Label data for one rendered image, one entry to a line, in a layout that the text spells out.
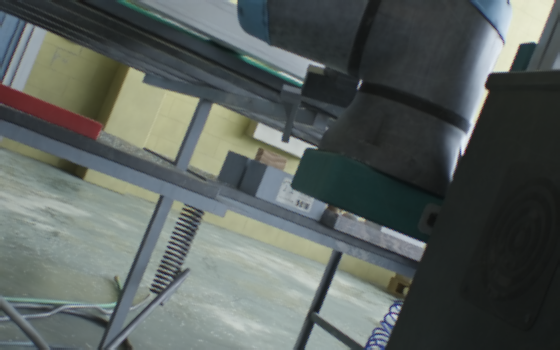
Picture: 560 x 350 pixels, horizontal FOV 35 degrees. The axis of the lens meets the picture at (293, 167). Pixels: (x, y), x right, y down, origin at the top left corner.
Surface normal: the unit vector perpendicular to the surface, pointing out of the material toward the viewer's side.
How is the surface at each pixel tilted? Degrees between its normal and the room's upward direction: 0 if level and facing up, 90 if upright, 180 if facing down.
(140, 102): 90
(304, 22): 127
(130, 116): 90
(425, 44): 93
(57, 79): 90
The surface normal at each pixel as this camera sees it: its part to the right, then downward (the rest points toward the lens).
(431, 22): -0.16, -0.12
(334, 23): -0.29, 0.33
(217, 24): 0.42, 0.15
